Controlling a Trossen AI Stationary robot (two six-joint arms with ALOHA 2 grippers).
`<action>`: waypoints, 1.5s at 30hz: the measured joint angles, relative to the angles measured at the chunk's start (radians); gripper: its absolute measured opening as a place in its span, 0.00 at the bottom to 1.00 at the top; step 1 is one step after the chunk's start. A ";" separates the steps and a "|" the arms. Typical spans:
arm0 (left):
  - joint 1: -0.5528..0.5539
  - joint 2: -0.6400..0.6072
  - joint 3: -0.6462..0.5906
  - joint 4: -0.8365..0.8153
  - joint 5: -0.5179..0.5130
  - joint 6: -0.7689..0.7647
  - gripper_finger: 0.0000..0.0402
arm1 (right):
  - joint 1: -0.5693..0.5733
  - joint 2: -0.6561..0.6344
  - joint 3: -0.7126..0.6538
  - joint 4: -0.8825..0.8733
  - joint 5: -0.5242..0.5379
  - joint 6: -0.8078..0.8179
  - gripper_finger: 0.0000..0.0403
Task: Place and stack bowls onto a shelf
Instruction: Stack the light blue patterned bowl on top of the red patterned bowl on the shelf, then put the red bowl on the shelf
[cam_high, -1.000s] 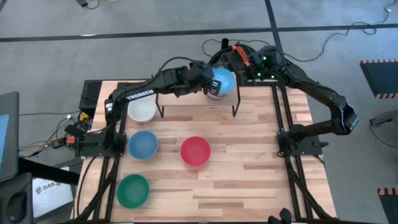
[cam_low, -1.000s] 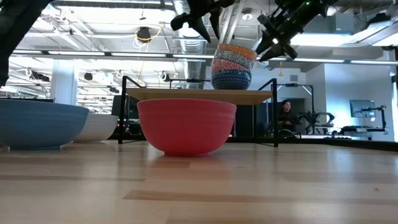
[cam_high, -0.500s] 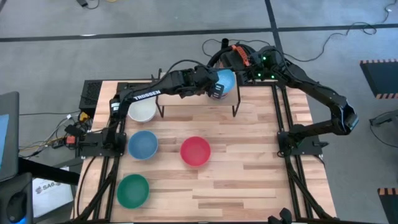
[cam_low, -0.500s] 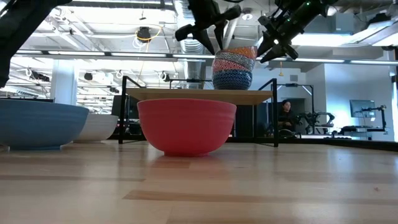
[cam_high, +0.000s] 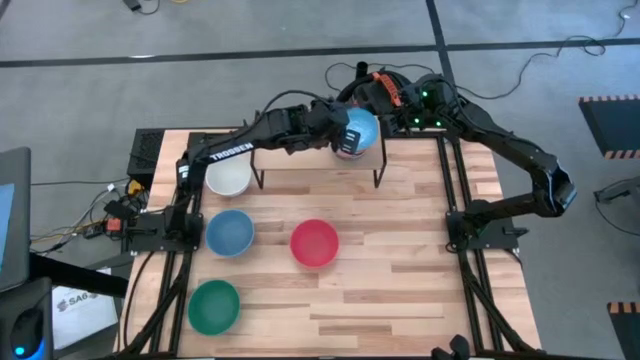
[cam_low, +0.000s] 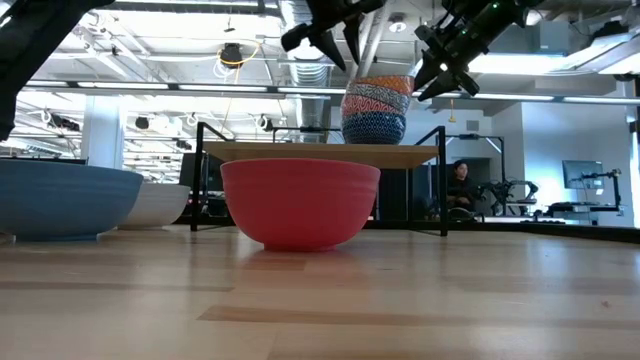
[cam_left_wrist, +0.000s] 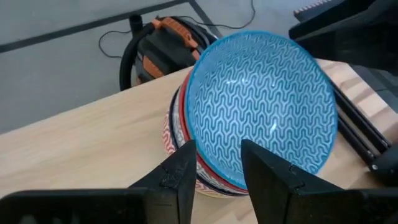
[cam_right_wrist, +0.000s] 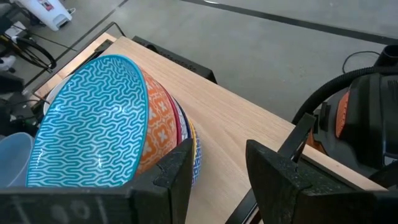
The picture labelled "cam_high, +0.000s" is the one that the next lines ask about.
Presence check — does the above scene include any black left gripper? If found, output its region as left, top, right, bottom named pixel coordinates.
left=309, top=99, right=363, bottom=156

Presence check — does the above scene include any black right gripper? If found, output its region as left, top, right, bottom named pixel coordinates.
left=383, top=86, right=445, bottom=138

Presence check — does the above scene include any teal patterned bowl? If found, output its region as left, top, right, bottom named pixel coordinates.
left=343, top=106, right=380, bottom=154

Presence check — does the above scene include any pink wave patterned bowl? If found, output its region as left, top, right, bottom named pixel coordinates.
left=335, top=147, right=374, bottom=161

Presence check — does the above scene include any plain white bowl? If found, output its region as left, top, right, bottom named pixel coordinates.
left=204, top=155, right=254, bottom=198

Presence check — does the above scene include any plain red bowl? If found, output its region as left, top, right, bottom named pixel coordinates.
left=288, top=218, right=341, bottom=270

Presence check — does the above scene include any plain blue bowl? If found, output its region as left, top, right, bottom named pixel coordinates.
left=204, top=208, right=256, bottom=259

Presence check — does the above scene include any plain green bowl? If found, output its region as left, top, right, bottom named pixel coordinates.
left=187, top=278, right=242, bottom=337

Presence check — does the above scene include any wooden shelf with black legs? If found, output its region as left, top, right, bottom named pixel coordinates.
left=249, top=110, right=389, bottom=190

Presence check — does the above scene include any black and orange backpack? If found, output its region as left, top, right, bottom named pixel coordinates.
left=337, top=60, right=446, bottom=130

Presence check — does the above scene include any black perforated electronics box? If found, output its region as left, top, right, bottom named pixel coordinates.
left=127, top=128, right=166, bottom=184

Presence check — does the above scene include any black mat with striped edge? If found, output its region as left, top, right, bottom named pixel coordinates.
left=578, top=94, right=640, bottom=160
left=607, top=301, right=640, bottom=360

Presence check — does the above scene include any black power brick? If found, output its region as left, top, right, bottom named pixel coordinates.
left=103, top=199, right=134, bottom=219

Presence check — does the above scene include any black power adapter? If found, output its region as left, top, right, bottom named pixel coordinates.
left=123, top=0, right=161, bottom=15

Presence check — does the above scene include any dark rounded object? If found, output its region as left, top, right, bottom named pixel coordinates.
left=430, top=333, right=472, bottom=360

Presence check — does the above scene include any black beam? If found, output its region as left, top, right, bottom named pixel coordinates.
left=29, top=252, right=129, bottom=299

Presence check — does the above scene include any grey laptop with blue screen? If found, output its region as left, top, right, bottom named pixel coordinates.
left=0, top=146, right=32, bottom=294

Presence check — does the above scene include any white labelled box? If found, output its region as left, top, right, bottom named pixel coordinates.
left=51, top=284, right=121, bottom=351

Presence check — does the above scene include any black desk pad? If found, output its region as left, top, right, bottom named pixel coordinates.
left=0, top=277, right=54, bottom=360

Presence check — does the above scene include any black computer mouse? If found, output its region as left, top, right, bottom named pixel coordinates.
left=9, top=307, right=46, bottom=359

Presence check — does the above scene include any long black floor cable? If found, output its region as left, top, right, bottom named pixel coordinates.
left=324, top=34, right=609, bottom=101

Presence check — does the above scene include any black aluminium table frame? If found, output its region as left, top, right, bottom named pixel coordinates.
left=114, top=127, right=546, bottom=360

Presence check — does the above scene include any thin black cable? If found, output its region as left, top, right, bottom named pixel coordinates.
left=30, top=177, right=131, bottom=187
left=615, top=0, right=640, bottom=37

